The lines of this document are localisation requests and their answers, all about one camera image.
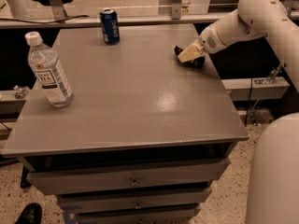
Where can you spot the small shiny crumpled object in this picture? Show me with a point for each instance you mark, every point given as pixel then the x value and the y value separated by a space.
pixel 21 91

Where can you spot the middle grey drawer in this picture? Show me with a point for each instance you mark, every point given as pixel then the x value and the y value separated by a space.
pixel 133 200

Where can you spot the clear plastic tea bottle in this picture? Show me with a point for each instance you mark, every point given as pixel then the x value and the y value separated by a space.
pixel 48 70

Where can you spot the black shoe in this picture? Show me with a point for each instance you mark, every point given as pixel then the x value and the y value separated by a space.
pixel 31 214

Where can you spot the grey drawer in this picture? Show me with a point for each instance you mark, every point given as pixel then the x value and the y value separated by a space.
pixel 128 176
pixel 139 216
pixel 133 200

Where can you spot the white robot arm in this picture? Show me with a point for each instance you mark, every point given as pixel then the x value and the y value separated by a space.
pixel 273 196

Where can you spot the blue pepsi can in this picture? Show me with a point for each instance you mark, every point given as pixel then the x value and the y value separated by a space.
pixel 110 26

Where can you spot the top grey drawer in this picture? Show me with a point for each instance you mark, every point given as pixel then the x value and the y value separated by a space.
pixel 128 176

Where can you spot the black rxbar chocolate wrapper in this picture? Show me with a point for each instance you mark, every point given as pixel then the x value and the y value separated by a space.
pixel 196 63

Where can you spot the bottom grey drawer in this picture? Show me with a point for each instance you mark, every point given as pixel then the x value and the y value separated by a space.
pixel 139 216

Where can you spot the metal rail bar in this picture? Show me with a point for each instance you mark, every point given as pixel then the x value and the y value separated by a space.
pixel 81 21

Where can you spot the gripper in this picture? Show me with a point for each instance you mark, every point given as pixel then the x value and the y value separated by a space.
pixel 207 41

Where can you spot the grey drawer cabinet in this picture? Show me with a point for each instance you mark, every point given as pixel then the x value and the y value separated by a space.
pixel 133 103

